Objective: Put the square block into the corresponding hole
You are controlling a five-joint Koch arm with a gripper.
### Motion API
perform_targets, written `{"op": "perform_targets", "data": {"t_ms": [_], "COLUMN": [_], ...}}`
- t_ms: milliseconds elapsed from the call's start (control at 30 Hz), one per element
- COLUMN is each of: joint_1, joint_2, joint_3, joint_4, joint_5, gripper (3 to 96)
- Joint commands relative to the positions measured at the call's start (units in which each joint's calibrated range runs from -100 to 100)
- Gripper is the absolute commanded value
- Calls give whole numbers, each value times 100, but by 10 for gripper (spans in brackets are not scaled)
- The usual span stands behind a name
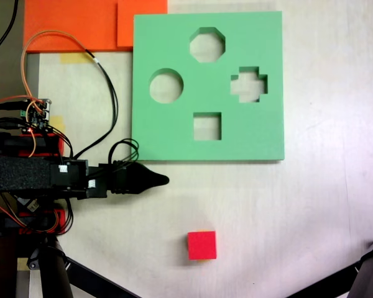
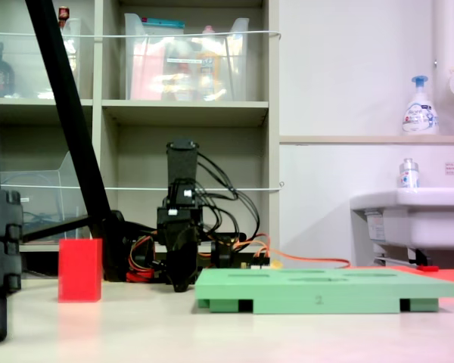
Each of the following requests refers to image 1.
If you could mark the large orange foam board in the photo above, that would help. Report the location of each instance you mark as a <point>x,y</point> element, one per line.
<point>65,21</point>

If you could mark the yellow tape strip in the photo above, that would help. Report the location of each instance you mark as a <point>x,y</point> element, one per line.
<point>58,122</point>
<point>73,58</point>
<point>21,264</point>

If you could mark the black tripod leg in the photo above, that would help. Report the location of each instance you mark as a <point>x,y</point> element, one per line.
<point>329,282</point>
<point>368,276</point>
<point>54,273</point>
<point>96,281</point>

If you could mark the dark brown furniture panel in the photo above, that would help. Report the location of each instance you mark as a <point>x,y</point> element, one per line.
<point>1,267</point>

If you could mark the red and black table clamp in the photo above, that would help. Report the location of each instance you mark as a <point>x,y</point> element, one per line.
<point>60,217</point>
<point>6,142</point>

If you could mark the red square block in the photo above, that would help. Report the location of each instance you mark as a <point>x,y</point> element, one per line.
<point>202,245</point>

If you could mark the black circuit board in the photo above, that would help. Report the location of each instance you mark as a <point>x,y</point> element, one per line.
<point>31,205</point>

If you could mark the green shape-sorter board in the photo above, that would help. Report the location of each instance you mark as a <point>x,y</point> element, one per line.
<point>161,130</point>

